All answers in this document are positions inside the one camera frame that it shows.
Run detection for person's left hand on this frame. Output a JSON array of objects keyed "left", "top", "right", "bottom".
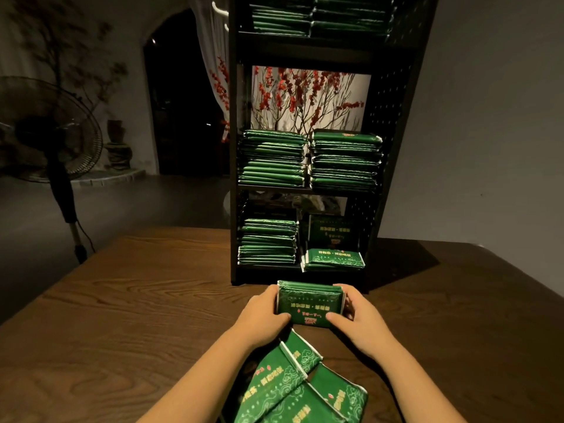
[{"left": 231, "top": 284, "right": 294, "bottom": 351}]

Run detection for person's right hand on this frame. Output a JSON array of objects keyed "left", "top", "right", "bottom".
[{"left": 326, "top": 283, "right": 398, "bottom": 360}]

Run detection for bare branched tree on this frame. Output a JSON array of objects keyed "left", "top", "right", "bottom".
[{"left": 9, "top": 0, "right": 129, "bottom": 120}]

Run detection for white curtain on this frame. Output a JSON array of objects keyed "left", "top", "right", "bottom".
[{"left": 189, "top": 0, "right": 232, "bottom": 137}]

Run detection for bundle of green packets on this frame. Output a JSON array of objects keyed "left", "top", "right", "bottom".
[{"left": 276, "top": 279, "right": 347, "bottom": 330}]

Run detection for dark vase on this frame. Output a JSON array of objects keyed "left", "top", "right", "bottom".
[{"left": 103, "top": 119, "right": 135, "bottom": 171}]

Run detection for person's left forearm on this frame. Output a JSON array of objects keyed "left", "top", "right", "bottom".
[{"left": 136, "top": 334, "right": 266, "bottom": 423}]

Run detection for red berry branches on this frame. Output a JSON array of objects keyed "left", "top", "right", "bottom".
[{"left": 211, "top": 66, "right": 367, "bottom": 137}]

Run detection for person's right forearm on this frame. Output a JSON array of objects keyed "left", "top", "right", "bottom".
[{"left": 370, "top": 339, "right": 468, "bottom": 423}]

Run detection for black standing fan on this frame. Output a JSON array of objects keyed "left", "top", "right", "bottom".
[{"left": 0, "top": 76, "right": 105, "bottom": 263}]

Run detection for black metal shelf rack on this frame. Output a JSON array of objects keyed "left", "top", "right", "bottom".
[{"left": 227, "top": 0, "right": 440, "bottom": 287}]

